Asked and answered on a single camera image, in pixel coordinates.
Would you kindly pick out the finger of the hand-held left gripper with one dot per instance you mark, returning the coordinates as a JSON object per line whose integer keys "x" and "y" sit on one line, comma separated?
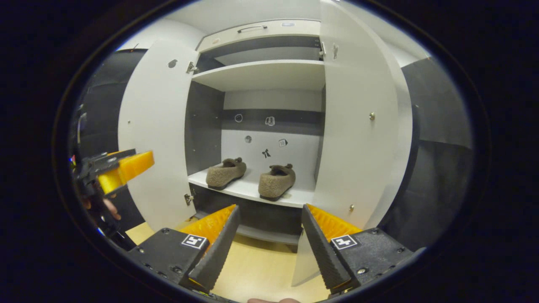
{"x": 130, "y": 166}

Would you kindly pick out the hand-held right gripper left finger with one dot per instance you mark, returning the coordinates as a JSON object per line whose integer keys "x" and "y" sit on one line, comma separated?
{"x": 217, "y": 252}

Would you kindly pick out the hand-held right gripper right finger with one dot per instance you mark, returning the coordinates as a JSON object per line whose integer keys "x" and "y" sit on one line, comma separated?
{"x": 326, "y": 252}

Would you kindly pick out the white cabinet door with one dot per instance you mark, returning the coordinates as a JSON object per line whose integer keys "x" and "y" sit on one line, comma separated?
{"x": 358, "y": 147}
{"x": 156, "y": 126}

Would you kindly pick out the brown fuzzy shoe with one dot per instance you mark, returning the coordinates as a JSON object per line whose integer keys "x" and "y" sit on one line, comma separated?
{"x": 278, "y": 181}
{"x": 225, "y": 172}

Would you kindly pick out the metal door hinge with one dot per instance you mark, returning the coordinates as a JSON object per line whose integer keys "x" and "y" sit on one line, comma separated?
{"x": 322, "y": 49}
{"x": 188, "y": 198}
{"x": 191, "y": 67}

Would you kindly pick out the white cabinet drawer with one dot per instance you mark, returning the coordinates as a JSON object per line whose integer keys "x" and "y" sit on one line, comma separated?
{"x": 273, "y": 35}

